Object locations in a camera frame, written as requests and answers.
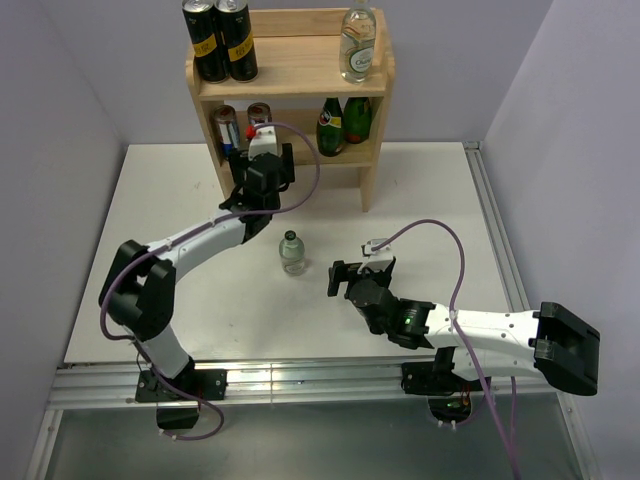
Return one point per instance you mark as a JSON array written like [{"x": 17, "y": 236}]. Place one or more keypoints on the silver can red tab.
[{"x": 257, "y": 113}]

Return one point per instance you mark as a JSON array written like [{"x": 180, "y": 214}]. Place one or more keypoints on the clear bottle green cap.
[{"x": 292, "y": 253}]

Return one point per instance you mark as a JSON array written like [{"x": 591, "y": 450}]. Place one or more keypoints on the black tall can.
[
  {"x": 201, "y": 22},
  {"x": 236, "y": 29}
]

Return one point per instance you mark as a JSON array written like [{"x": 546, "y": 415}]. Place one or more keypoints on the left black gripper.
[{"x": 239, "y": 161}]

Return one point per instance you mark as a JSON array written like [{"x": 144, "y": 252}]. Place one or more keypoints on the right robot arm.
[{"x": 550, "y": 342}]

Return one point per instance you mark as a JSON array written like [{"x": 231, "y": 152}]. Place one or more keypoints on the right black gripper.
[{"x": 344, "y": 271}]

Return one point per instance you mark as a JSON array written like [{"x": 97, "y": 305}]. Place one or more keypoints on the blue silver energy can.
[{"x": 225, "y": 121}]

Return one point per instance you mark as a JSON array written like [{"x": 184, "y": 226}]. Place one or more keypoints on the front aluminium rail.
[{"x": 105, "y": 386}]

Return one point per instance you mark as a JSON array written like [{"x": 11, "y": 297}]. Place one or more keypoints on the right black tall can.
[{"x": 236, "y": 29}]

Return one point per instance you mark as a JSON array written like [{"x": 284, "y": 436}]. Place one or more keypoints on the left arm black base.
[{"x": 204, "y": 384}]

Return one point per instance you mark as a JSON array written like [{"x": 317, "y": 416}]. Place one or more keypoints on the left black tall can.
[{"x": 201, "y": 22}]

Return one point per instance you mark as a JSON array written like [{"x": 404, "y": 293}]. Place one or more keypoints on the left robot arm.
[{"x": 139, "y": 291}]

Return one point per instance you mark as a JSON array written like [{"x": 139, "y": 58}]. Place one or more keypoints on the clear soda bottle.
[{"x": 357, "y": 42}]

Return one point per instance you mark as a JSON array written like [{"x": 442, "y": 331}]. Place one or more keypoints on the right aluminium rail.
[{"x": 510, "y": 277}]

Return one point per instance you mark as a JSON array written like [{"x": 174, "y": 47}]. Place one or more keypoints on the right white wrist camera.
[{"x": 376, "y": 256}]

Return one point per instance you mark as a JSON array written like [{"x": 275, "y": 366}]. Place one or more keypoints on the green bottle yellow label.
[{"x": 330, "y": 135}]

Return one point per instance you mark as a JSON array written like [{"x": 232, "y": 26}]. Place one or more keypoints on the wooden three-tier shelf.
[{"x": 298, "y": 59}]

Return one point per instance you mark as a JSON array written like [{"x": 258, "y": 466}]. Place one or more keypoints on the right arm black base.
[{"x": 435, "y": 379}]

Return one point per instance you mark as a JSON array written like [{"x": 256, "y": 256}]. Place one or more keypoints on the aluminium rail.
[
  {"x": 105, "y": 386},
  {"x": 510, "y": 277}
]

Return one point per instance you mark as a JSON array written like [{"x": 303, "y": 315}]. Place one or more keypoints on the green glass bottle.
[{"x": 357, "y": 119}]

